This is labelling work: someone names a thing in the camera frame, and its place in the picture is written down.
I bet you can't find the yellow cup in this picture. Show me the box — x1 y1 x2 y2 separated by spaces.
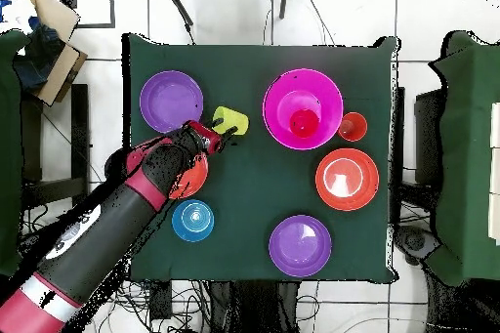
211 104 250 138

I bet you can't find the large orange bowl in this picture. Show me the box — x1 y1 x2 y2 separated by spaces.
168 150 210 200
314 147 381 212

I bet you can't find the large pink bowl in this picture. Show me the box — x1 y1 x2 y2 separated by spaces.
262 67 345 151

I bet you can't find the red cup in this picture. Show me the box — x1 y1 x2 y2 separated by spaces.
288 107 321 140

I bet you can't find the blue bowl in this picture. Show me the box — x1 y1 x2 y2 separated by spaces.
171 198 216 243

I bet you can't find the stack of white boxes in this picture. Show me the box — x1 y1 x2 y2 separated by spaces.
489 102 500 246

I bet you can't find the purple bowl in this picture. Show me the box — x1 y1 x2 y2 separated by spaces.
268 214 334 278
139 69 205 134

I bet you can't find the dark green tablecloth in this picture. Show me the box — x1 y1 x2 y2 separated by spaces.
122 32 399 282

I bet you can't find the orange cup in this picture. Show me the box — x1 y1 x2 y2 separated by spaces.
336 111 369 143

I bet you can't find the black bench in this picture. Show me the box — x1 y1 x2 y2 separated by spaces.
21 83 92 225

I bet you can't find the cardboard box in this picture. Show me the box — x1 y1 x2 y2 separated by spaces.
11 0 89 106

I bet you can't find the black power adapter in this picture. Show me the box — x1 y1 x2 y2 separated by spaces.
149 279 173 320

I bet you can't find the dark blue cloth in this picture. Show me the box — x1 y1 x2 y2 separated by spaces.
13 16 65 92

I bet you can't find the black side stand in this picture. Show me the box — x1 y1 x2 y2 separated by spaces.
413 88 444 186

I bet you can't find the green covered side table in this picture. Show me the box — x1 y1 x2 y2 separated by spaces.
425 30 500 287
0 29 40 282

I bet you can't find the dark floor frame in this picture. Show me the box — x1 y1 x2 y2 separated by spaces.
58 0 116 29

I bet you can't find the tangle of black cables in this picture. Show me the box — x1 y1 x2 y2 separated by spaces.
19 168 321 333

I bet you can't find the black pedestal leg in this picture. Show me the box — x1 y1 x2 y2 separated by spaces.
394 225 440 266

